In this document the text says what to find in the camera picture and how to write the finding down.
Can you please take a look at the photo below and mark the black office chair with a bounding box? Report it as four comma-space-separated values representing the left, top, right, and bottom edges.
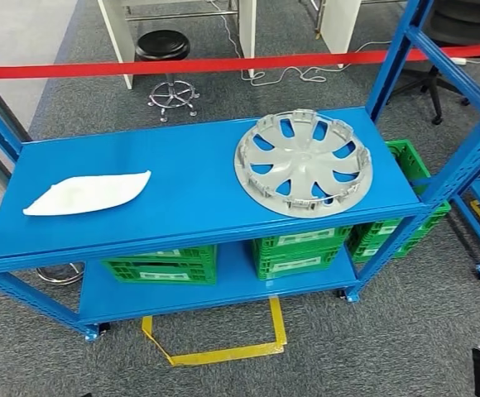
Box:
388, 0, 480, 126

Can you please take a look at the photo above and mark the white desk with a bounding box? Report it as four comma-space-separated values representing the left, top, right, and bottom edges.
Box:
96, 0, 258, 90
320, 0, 362, 69

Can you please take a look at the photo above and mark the green plastic crate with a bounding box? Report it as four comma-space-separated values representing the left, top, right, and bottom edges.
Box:
251, 226, 353, 281
101, 245, 218, 286
346, 139, 452, 264

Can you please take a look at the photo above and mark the white floor cable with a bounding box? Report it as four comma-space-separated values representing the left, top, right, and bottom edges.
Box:
209, 0, 394, 88

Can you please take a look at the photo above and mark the chrome stool base ring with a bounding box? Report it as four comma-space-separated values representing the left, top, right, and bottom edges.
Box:
36, 262, 86, 286

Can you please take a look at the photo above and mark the red barrier tape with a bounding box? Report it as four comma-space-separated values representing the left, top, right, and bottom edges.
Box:
0, 41, 480, 81

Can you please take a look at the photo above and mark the black round stool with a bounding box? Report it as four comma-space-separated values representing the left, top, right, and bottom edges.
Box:
135, 29, 200, 123

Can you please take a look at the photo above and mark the grey plastic wheel hubcap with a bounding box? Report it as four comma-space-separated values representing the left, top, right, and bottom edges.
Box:
234, 108, 374, 220

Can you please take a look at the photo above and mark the white curved plastic part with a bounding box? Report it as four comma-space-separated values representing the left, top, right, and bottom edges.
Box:
23, 170, 152, 217

